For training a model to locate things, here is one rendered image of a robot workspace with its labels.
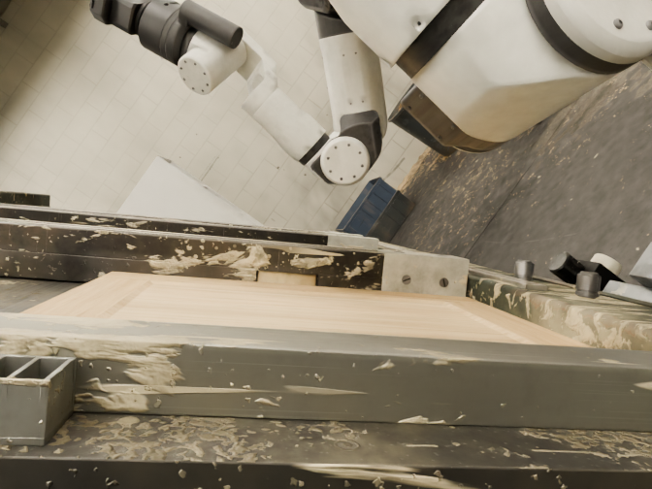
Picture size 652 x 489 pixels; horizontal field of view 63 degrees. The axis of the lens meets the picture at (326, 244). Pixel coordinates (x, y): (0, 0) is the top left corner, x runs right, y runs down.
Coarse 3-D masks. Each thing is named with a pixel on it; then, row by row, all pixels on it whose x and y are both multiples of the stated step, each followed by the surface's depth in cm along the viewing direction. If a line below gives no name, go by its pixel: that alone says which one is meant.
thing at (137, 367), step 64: (0, 320) 29; (64, 320) 31; (128, 320) 32; (128, 384) 28; (192, 384) 28; (256, 384) 29; (320, 384) 29; (384, 384) 30; (448, 384) 30; (512, 384) 31; (576, 384) 32; (640, 384) 32
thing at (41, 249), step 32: (0, 224) 66; (32, 224) 66; (64, 224) 70; (0, 256) 66; (32, 256) 66; (64, 256) 67; (96, 256) 68; (128, 256) 68; (160, 256) 69; (192, 256) 69; (224, 256) 70; (256, 256) 71; (288, 256) 71; (320, 256) 72; (352, 256) 72; (384, 256) 73; (416, 256) 74; (448, 256) 77; (352, 288) 73; (384, 288) 73; (416, 288) 74; (448, 288) 75
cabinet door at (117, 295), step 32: (96, 288) 54; (128, 288) 56; (160, 288) 60; (192, 288) 62; (224, 288) 64; (256, 288) 65; (288, 288) 67; (320, 288) 70; (160, 320) 44; (192, 320) 45; (224, 320) 46; (256, 320) 47; (288, 320) 48; (320, 320) 50; (352, 320) 51; (384, 320) 53; (416, 320) 55; (448, 320) 56; (480, 320) 57; (512, 320) 58
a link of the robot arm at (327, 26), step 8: (320, 16) 79; (328, 16) 78; (336, 16) 78; (320, 24) 79; (328, 24) 78; (336, 24) 78; (344, 24) 77; (320, 32) 80; (328, 32) 79; (336, 32) 78; (344, 32) 78
